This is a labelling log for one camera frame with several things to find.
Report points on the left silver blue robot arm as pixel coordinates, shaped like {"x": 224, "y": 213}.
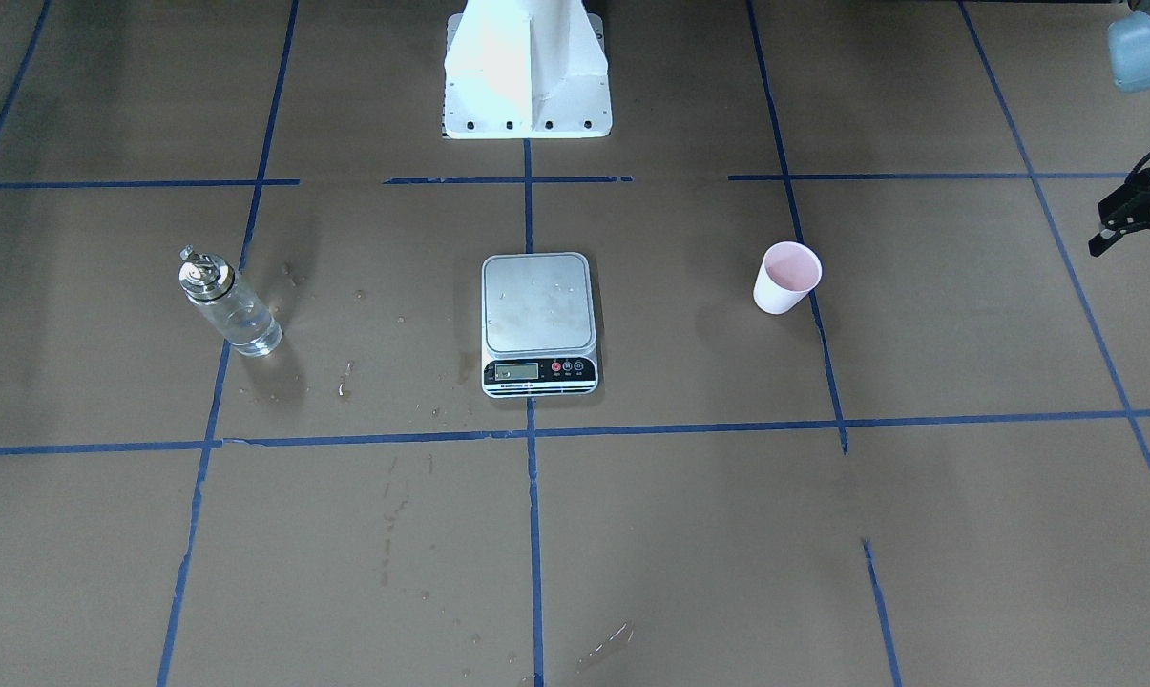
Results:
{"x": 1129, "y": 51}

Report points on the clear glass sauce bottle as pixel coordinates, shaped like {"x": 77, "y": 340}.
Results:
{"x": 217, "y": 290}

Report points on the silver digital kitchen scale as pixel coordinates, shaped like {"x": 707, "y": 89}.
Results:
{"x": 538, "y": 334}

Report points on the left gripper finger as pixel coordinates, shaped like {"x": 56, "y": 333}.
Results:
{"x": 1105, "y": 239}

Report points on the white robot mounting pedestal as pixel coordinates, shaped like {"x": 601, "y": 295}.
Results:
{"x": 526, "y": 70}

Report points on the pink paper cup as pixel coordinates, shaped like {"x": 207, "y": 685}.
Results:
{"x": 788, "y": 273}

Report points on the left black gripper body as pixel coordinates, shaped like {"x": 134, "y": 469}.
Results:
{"x": 1137, "y": 204}

